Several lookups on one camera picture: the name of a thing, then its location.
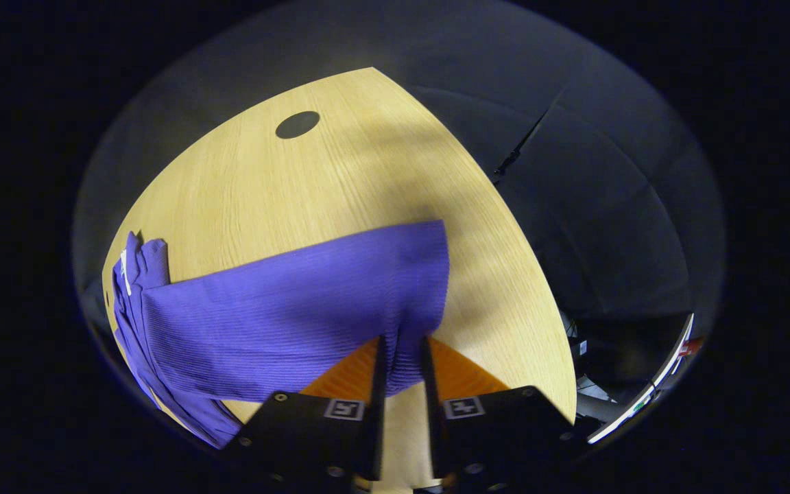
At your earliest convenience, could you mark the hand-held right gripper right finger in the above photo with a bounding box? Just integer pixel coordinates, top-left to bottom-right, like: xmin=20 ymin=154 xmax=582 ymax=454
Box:
xmin=420 ymin=335 xmax=582 ymax=489

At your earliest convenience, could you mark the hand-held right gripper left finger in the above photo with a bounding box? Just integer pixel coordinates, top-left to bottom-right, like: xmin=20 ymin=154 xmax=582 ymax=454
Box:
xmin=222 ymin=335 xmax=388 ymax=493

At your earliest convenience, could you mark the purple button-up knit shirt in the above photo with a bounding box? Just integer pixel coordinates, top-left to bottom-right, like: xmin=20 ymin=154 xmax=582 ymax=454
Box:
xmin=112 ymin=220 xmax=451 ymax=450

